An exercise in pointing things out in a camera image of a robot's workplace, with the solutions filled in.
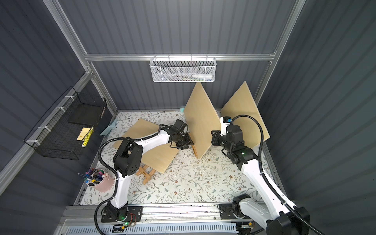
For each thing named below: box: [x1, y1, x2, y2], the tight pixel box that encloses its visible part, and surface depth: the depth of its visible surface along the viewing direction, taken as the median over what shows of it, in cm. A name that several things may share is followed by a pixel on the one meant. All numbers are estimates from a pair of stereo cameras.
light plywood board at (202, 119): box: [183, 82, 222, 160], surface depth 90 cm
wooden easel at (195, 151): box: [191, 144, 199, 159], surface depth 93 cm
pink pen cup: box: [85, 167, 115, 193], surface depth 76 cm
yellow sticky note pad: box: [76, 127, 92, 141], surface depth 77 cm
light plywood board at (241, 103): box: [220, 80, 271, 149], surface depth 83 cm
